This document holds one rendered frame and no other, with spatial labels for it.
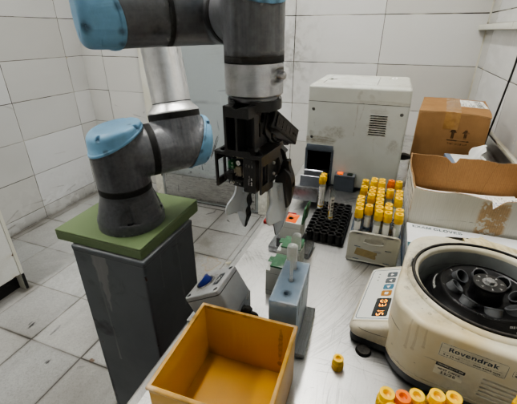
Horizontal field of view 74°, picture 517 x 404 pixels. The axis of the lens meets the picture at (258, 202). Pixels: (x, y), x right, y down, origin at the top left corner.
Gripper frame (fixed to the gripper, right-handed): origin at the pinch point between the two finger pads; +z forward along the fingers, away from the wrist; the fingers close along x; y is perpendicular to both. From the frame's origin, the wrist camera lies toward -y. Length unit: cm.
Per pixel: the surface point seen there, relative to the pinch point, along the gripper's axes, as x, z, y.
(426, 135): 19, 9, -95
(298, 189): -7.6, 11.3, -36.3
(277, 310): 7.6, 7.0, 10.3
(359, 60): -28, -8, -184
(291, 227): -0.6, 9.2, -14.3
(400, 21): -8, -29, -187
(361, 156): 4, 6, -55
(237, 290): -1.2, 9.9, 6.7
